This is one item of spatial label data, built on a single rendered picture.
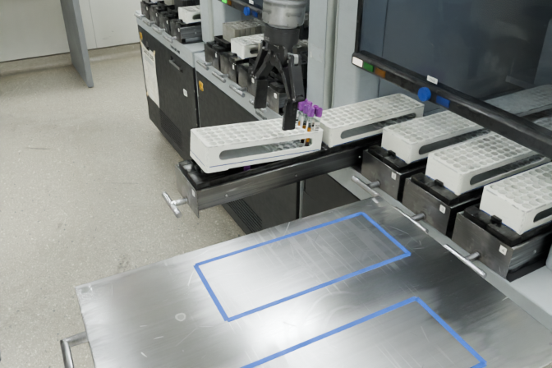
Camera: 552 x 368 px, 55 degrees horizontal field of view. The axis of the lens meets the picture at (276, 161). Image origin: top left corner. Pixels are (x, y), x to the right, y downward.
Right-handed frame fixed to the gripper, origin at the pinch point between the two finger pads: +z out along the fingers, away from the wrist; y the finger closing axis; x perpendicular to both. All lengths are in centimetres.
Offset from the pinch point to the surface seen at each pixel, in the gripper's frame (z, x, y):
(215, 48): 7, 22, -83
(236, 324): 13, -30, 46
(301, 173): 13.1, 5.2, 6.7
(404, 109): 0.9, 35.8, 4.6
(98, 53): 83, 35, -350
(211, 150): 4.6, -17.3, 5.0
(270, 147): 8.8, 0.4, -0.7
